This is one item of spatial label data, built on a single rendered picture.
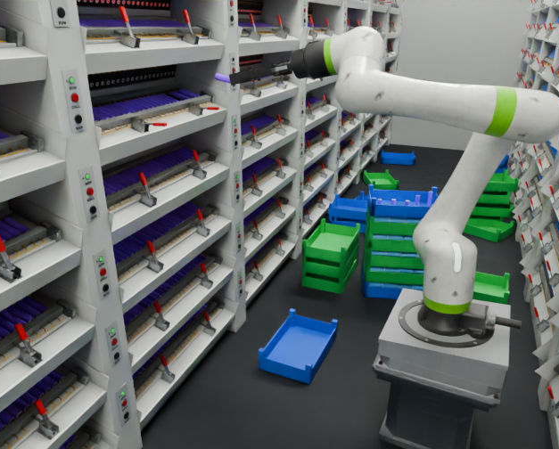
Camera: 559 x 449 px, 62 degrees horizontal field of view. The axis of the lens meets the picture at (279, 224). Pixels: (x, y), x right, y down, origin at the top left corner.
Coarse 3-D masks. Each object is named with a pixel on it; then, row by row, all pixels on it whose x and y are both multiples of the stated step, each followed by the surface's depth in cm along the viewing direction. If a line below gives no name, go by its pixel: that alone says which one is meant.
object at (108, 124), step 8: (200, 96) 150; (208, 96) 152; (168, 104) 135; (176, 104) 137; (184, 104) 140; (208, 104) 150; (136, 112) 122; (144, 112) 124; (152, 112) 127; (160, 112) 130; (168, 112) 132; (104, 120) 112; (112, 120) 113; (120, 120) 115; (128, 120) 118; (152, 120) 125; (104, 128) 111
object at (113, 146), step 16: (160, 80) 148; (192, 80) 156; (224, 96) 154; (208, 112) 146; (224, 112) 154; (96, 128) 101; (128, 128) 118; (160, 128) 124; (176, 128) 130; (192, 128) 139; (112, 144) 108; (128, 144) 113; (144, 144) 119; (112, 160) 110
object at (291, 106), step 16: (272, 0) 206; (288, 0) 203; (288, 16) 206; (304, 32) 211; (304, 80) 220; (304, 96) 224; (288, 112) 222; (304, 112) 227; (304, 128) 231; (288, 144) 227; (288, 192) 237; (288, 224) 244
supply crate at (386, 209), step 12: (372, 192) 214; (384, 192) 215; (396, 192) 214; (408, 192) 214; (420, 192) 213; (432, 192) 211; (372, 204) 197; (384, 204) 212; (396, 204) 212; (420, 204) 212; (432, 204) 212; (384, 216) 199; (396, 216) 198; (408, 216) 198; (420, 216) 197
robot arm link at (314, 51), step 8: (320, 40) 120; (312, 48) 119; (320, 48) 118; (304, 56) 120; (312, 56) 119; (320, 56) 118; (312, 64) 120; (320, 64) 119; (312, 72) 121; (320, 72) 121; (328, 72) 120
